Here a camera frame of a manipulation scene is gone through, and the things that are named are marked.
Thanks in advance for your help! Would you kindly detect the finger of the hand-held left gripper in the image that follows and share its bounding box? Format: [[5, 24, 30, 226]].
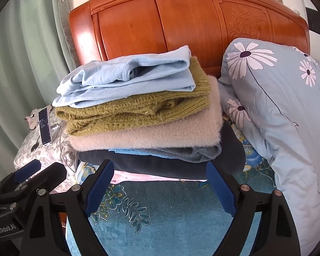
[[0, 159, 42, 192], [0, 162, 67, 208]]

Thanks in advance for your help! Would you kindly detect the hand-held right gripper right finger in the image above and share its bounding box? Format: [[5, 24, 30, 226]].
[[206, 162, 300, 256]]

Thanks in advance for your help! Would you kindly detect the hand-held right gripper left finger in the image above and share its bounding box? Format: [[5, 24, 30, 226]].
[[21, 159, 115, 256]]

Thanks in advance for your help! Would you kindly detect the light blue printed shirt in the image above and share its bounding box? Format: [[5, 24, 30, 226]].
[[52, 45, 197, 108]]

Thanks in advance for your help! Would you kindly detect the grey leaf pattern pillow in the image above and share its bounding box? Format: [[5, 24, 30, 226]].
[[14, 107, 78, 192]]

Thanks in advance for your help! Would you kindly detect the grey blue folded garment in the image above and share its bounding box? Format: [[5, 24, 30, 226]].
[[115, 144, 222, 163]]

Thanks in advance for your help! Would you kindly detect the smartphone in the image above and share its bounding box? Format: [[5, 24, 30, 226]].
[[38, 107, 52, 146]]

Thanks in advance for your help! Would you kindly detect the pink folded garment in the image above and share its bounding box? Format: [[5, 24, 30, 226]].
[[111, 169, 208, 184]]

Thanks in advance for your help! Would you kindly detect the dark navy folded garment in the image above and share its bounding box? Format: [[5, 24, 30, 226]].
[[78, 120, 246, 180]]

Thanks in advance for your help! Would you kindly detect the teal floral blanket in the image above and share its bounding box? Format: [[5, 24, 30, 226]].
[[65, 123, 276, 256]]

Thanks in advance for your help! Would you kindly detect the beige fuzzy sweater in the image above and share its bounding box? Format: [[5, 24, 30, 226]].
[[69, 76, 224, 152]]

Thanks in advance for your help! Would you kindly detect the olive green knit sweater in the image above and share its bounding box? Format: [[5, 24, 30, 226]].
[[55, 57, 212, 136]]

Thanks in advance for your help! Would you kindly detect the light blue flowered duvet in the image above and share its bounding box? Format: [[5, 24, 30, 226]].
[[218, 38, 320, 246]]

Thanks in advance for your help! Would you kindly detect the pale green curtain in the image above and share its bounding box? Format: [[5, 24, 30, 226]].
[[0, 0, 80, 187]]

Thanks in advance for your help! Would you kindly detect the orange wooden headboard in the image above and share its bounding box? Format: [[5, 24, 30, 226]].
[[69, 0, 310, 86]]

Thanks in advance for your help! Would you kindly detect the white cable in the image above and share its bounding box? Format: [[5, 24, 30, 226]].
[[51, 124, 79, 172]]

